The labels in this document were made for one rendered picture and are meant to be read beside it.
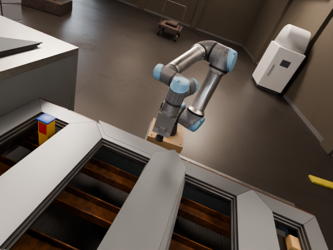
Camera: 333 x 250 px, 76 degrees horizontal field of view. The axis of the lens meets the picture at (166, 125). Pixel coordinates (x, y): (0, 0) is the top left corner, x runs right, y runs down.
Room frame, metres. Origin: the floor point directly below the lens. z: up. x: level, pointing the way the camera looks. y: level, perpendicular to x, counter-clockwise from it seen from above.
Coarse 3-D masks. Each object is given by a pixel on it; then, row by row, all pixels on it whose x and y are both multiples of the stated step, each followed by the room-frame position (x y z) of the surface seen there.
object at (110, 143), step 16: (16, 128) 0.65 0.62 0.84; (0, 144) 0.56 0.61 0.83; (96, 144) 0.73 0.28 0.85; (112, 144) 0.78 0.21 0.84; (144, 160) 0.76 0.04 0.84; (224, 192) 0.75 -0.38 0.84; (176, 208) 0.56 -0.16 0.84; (32, 224) 0.33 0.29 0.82; (288, 224) 0.72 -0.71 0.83; (16, 240) 0.27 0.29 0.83; (304, 240) 0.65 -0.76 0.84
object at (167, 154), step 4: (156, 152) 0.83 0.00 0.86; (160, 152) 0.84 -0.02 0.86; (164, 152) 0.85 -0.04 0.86; (168, 152) 0.86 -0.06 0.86; (164, 156) 0.82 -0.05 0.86; (168, 156) 0.83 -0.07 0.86; (172, 156) 0.84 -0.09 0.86; (176, 156) 0.85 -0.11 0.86; (172, 160) 0.81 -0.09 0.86; (176, 160) 0.83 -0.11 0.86; (180, 160) 0.84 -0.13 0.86; (180, 164) 0.81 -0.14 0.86; (184, 164) 0.82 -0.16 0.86
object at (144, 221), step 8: (128, 208) 0.48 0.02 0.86; (136, 208) 0.49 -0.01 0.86; (120, 216) 0.44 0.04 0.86; (128, 216) 0.45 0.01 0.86; (136, 216) 0.46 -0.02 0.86; (144, 216) 0.47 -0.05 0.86; (152, 216) 0.48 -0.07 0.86; (128, 224) 0.42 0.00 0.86; (136, 224) 0.43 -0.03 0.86; (144, 224) 0.44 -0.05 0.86; (152, 224) 0.45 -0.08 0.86; (160, 224) 0.46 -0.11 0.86; (144, 232) 0.41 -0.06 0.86; (152, 232) 0.42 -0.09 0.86; (160, 232) 0.43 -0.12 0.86; (160, 240) 0.41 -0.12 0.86
